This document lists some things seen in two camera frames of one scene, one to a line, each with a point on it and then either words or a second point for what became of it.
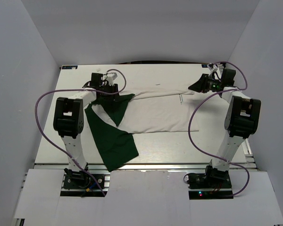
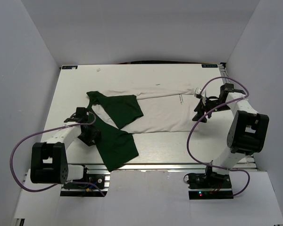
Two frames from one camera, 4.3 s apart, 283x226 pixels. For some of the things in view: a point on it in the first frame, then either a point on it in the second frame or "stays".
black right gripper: (201, 85) -> (200, 108)
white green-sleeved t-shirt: (112, 119) stays
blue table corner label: (69, 67) stays
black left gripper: (112, 97) -> (87, 141)
